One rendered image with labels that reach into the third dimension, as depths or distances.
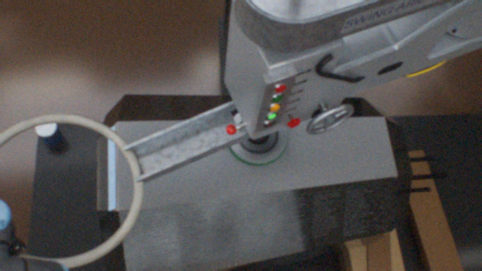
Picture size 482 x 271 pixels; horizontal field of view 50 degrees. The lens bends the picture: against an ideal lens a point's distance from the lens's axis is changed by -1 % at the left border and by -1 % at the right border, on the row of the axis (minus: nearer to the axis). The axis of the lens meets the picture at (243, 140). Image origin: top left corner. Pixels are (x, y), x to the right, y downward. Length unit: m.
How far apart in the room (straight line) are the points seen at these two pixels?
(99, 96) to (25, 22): 0.65
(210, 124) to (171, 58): 1.32
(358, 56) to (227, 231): 0.80
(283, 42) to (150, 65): 1.88
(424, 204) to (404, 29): 1.44
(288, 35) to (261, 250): 1.03
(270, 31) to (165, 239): 0.99
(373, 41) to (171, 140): 0.69
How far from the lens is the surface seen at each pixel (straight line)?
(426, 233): 2.70
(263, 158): 1.79
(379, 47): 1.42
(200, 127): 1.66
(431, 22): 1.44
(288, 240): 1.91
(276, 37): 1.08
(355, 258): 2.43
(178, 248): 1.86
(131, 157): 1.64
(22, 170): 2.79
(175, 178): 1.79
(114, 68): 2.93
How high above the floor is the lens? 2.50
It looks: 67 degrees down
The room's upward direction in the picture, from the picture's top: 12 degrees clockwise
